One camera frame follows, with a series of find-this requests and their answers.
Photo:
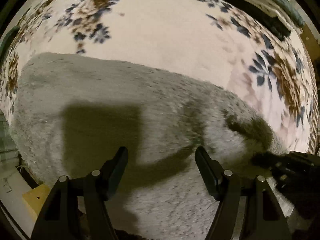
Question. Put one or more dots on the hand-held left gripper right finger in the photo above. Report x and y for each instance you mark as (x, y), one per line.
(208, 171)

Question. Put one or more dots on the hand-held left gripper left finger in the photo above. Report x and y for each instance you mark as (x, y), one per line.
(117, 170)

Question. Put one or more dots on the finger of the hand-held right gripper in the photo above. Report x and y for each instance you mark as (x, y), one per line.
(262, 160)

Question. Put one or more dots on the grey fluffy towel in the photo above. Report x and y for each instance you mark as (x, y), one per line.
(125, 100)

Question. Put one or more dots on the yellow cardboard box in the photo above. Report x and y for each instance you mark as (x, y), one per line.
(35, 197)

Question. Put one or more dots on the grey slatted panel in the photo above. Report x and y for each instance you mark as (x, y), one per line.
(7, 140)

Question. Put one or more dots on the floral printed blanket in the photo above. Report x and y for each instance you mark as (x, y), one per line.
(165, 30)

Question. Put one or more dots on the teal cloth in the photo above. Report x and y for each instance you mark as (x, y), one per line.
(287, 3)

